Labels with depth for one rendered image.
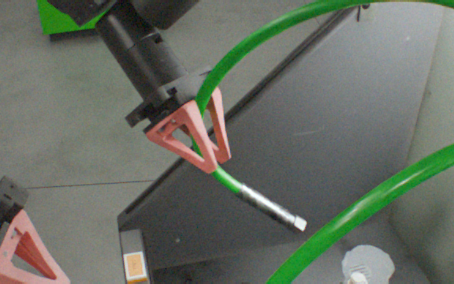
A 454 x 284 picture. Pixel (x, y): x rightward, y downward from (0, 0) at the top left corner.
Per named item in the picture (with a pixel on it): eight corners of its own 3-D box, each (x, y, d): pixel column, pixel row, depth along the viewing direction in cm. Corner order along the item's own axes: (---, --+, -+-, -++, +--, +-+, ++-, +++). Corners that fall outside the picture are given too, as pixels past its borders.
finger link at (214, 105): (256, 140, 55) (208, 70, 55) (226, 164, 49) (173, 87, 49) (215, 166, 59) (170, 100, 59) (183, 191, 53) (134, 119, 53)
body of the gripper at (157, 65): (220, 77, 56) (183, 24, 56) (169, 102, 48) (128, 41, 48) (184, 105, 60) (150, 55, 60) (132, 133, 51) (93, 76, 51)
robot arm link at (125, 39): (110, 20, 57) (80, 25, 52) (148, -17, 54) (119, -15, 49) (143, 67, 57) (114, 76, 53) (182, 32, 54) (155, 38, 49)
